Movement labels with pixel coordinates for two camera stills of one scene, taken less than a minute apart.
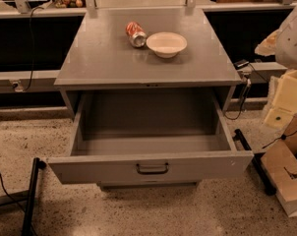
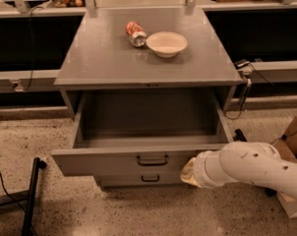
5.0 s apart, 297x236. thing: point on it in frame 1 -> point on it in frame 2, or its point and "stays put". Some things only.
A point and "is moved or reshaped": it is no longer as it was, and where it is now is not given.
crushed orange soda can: [137, 35] stays put
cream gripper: [292, 42] -> [201, 171]
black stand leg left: [37, 164] stays put
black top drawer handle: [152, 172] -> [152, 164]
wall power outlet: [17, 87] stays put
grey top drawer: [150, 137] is moved or reshaped
